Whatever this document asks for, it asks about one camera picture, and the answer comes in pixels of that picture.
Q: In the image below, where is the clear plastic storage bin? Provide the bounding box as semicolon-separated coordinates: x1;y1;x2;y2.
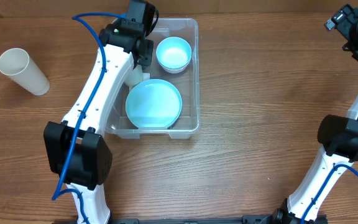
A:
105;17;200;139

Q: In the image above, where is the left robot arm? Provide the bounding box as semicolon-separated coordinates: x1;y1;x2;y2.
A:
44;1;159;223

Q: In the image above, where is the cream cup front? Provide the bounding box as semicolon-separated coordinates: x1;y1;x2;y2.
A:
124;65;144;88

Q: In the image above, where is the grey bowl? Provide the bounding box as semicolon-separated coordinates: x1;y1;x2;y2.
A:
162;65;186;74

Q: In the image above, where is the white label in bin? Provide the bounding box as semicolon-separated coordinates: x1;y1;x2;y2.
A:
142;73;150;81

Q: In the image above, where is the cream cup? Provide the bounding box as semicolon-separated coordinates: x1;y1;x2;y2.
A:
0;48;50;96
124;65;144;88

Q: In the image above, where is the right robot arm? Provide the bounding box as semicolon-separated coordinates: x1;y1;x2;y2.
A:
262;4;358;223

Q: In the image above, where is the right blue cable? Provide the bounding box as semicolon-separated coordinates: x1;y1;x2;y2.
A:
300;163;358;224

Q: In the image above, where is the light blue bowl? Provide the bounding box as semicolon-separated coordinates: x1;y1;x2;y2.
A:
156;37;192;70

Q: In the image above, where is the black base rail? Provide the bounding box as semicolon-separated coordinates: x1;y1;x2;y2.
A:
109;215;272;224

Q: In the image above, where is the light blue plate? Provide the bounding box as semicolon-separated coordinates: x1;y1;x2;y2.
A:
126;79;183;129

